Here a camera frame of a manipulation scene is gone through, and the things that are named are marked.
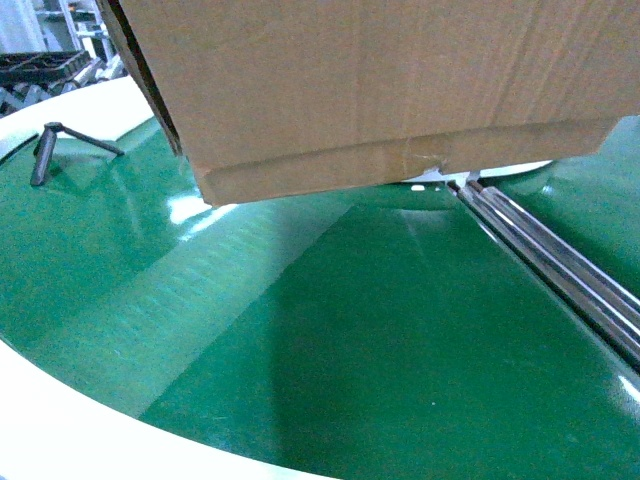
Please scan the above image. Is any large cardboard box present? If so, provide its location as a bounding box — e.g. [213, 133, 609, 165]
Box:
[99, 1, 639, 206]

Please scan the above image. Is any white conveyor rim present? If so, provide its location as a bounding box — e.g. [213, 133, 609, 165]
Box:
[0, 74, 640, 480]

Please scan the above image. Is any aluminium roller rack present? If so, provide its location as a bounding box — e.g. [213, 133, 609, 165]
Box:
[1, 0, 127, 117]

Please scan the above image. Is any small black tripod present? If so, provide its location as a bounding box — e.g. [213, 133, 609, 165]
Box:
[30, 122, 125, 187]

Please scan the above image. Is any black plastic tray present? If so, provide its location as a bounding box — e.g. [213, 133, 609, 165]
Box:
[1, 51, 92, 86]

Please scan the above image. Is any steel conveyor divider rail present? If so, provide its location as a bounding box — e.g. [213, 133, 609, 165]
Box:
[447, 181, 639, 370]

